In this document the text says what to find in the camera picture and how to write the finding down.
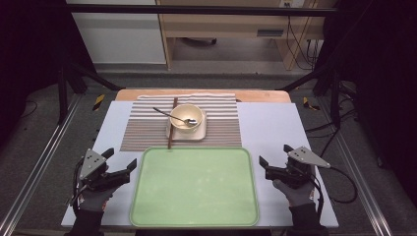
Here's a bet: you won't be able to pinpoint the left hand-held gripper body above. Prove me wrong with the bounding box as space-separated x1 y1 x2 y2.
78 148 114 193

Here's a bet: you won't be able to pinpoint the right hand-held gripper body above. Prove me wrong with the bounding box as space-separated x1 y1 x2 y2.
283 146 331 190

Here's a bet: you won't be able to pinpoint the brown wooden chopstick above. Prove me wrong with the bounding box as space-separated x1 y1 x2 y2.
167 96 179 150

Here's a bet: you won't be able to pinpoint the green plastic tray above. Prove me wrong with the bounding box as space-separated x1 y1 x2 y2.
129 147 260 228

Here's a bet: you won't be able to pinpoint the metal spoon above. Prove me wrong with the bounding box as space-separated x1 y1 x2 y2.
152 107 199 127

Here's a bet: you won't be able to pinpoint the cream ceramic bowl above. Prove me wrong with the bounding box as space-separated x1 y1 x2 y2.
169 103 205 134

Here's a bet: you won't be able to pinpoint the person's right hand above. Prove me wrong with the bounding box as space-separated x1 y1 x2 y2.
272 180 316 207

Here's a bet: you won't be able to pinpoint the person's left hand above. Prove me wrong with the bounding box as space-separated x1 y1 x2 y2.
78 186 116 212

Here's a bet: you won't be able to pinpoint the striped brown placemat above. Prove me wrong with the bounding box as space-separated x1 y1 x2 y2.
119 92 243 152

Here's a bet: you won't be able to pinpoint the yellow black tape marker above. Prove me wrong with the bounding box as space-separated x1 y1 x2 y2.
92 93 106 112
302 96 321 111

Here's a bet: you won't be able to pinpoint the wooden table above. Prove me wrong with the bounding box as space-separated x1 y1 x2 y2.
115 88 292 103

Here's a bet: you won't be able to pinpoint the black metal stand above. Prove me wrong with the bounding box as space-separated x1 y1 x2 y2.
57 62 122 124
278 65 342 129

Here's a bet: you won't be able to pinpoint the cream square plate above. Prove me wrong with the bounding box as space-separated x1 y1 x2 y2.
165 109 208 142

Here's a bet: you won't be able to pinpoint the white cabinet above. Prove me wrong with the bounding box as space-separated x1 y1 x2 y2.
65 0 166 65

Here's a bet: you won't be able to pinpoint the black curtain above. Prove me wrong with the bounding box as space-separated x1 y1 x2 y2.
0 0 96 148
323 0 417 198

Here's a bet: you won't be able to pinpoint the light wooden desk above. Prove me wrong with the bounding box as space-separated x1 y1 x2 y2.
156 0 338 72

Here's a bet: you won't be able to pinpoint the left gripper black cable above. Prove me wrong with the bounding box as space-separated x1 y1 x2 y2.
70 156 85 215

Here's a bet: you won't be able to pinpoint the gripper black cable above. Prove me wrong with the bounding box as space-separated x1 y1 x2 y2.
70 156 85 215
313 166 358 225

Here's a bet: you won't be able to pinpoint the black floor cable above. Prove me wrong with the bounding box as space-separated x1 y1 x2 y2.
304 107 358 158

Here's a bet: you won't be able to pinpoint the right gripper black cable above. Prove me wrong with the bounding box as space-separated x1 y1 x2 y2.
313 166 358 225

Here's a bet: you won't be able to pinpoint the aluminium floor rail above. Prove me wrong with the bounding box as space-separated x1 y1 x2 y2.
0 94 83 236
319 97 394 236

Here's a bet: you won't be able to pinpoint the hanging black cables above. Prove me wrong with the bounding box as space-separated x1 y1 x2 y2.
286 16 324 72

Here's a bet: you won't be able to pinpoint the black frame crossbar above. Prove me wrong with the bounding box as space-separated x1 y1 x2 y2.
65 3 338 18

